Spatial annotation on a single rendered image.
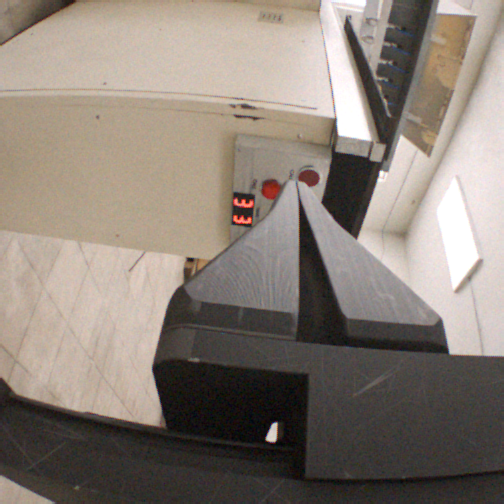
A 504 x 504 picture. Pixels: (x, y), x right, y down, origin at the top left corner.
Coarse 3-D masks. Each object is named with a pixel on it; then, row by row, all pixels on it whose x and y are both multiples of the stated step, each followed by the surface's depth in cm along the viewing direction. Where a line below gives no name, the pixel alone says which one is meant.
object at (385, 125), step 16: (352, 32) 82; (352, 48) 81; (368, 64) 65; (368, 80) 64; (368, 96) 63; (384, 112) 53; (384, 128) 53; (336, 160) 90; (352, 160) 72; (368, 160) 60; (336, 176) 88; (352, 176) 71; (368, 176) 59; (336, 192) 86; (352, 192) 70; (368, 192) 61; (352, 208) 68; (352, 224) 67
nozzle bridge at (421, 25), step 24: (384, 0) 100; (408, 0) 103; (432, 0) 95; (384, 24) 106; (408, 24) 109; (432, 24) 100; (384, 48) 116; (408, 48) 115; (384, 72) 122; (408, 72) 118; (408, 96) 119; (384, 168) 140
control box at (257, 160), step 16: (240, 144) 57; (256, 144) 58; (272, 144) 58; (288, 144) 58; (304, 144) 59; (240, 160) 59; (256, 160) 59; (272, 160) 59; (288, 160) 58; (304, 160) 58; (320, 160) 58; (240, 176) 61; (256, 176) 61; (272, 176) 61; (288, 176) 60; (320, 176) 59; (240, 192) 63; (256, 192) 63; (320, 192) 62; (240, 208) 65; (256, 208) 65; (240, 224) 68
